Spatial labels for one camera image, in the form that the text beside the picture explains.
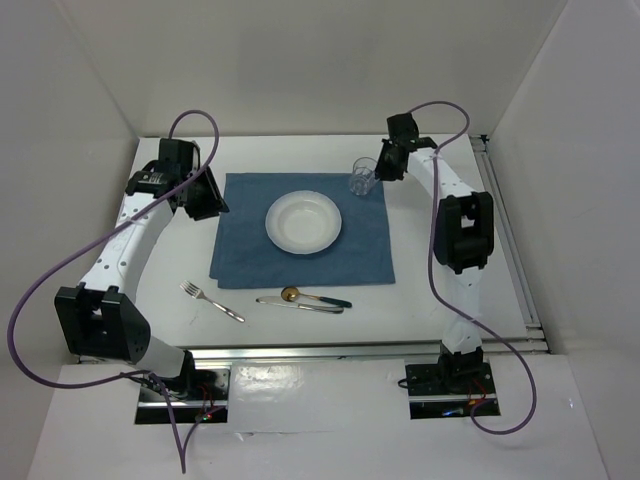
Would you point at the silver fork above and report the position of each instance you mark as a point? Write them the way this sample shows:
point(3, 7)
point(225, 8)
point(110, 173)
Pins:
point(198, 294)

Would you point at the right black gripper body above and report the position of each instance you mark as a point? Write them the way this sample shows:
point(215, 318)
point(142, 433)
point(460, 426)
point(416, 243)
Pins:
point(385, 167)

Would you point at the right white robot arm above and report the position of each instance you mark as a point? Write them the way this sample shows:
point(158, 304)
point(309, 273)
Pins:
point(461, 242)

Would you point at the blue cloth napkin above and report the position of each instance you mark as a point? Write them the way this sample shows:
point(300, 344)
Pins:
point(245, 258)

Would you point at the clear plastic cup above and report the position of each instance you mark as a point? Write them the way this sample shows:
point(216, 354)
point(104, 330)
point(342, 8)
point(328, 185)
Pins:
point(363, 179)

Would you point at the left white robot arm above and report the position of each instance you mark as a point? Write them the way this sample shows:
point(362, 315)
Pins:
point(99, 317)

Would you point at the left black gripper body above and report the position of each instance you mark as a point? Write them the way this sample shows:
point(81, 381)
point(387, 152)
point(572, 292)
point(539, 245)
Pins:
point(188, 205)

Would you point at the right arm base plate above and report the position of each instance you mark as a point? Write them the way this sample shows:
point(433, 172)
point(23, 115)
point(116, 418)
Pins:
point(430, 396)

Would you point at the silver table knife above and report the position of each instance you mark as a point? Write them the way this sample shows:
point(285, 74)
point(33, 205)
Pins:
point(277, 301)

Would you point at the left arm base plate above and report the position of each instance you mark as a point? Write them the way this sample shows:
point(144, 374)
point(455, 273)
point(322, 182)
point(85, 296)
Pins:
point(205, 402)

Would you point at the clear glass bowl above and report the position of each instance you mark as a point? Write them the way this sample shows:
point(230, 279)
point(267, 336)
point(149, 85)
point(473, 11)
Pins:
point(303, 222)

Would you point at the aluminium front rail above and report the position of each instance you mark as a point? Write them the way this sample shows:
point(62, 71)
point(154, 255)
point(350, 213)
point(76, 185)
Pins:
point(338, 351)

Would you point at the gold spoon teal handle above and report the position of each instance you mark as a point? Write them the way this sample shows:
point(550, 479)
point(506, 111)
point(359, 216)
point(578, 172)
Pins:
point(292, 294)

